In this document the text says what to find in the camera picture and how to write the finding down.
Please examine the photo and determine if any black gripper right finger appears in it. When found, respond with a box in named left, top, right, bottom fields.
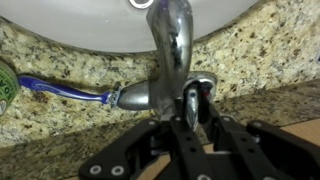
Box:
left=198, top=81, right=320, bottom=180

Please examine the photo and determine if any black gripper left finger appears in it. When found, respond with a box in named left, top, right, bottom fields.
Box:
left=79, top=96, right=214, bottom=180

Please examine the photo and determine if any chrome faucet lever handle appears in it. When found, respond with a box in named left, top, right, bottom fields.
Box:
left=185, top=84, right=201, bottom=130

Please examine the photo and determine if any blue razor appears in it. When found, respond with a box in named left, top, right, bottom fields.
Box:
left=18, top=74, right=123, bottom=108

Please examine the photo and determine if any chrome faucet spout and base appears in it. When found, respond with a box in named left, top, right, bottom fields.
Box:
left=115, top=0, right=219, bottom=122

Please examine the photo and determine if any white sink basin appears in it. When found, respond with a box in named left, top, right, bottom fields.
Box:
left=0, top=0, right=260, bottom=54

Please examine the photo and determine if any green can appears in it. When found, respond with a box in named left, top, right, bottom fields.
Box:
left=0, top=59, right=20, bottom=117

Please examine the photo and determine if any chrome sink drain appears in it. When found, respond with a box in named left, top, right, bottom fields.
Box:
left=128, top=0, right=156, bottom=10

